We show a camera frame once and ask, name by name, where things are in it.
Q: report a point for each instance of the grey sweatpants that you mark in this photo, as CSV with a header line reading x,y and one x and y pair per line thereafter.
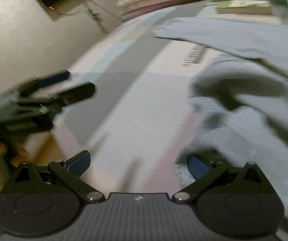
x,y
240,99

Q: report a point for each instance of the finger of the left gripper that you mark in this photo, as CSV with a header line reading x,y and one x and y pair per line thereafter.
x,y
28,88
73,95

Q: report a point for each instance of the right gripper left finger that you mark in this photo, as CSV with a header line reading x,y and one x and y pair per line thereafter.
x,y
68,173

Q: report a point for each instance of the green paperback book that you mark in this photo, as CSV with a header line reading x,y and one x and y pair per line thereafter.
x,y
256,7

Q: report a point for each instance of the person left hand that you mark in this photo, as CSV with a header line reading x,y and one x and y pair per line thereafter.
x,y
1,153

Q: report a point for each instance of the patchwork bed sheet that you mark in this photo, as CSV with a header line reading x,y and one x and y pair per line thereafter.
x,y
140,118

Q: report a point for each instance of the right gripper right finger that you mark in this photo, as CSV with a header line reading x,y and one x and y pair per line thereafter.
x,y
197,175

